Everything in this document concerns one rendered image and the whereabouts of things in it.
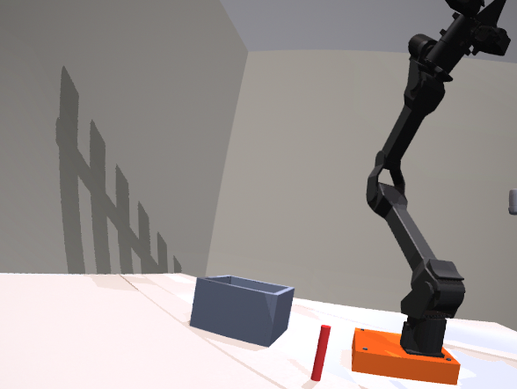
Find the red peg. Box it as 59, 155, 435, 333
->
310, 325, 331, 382

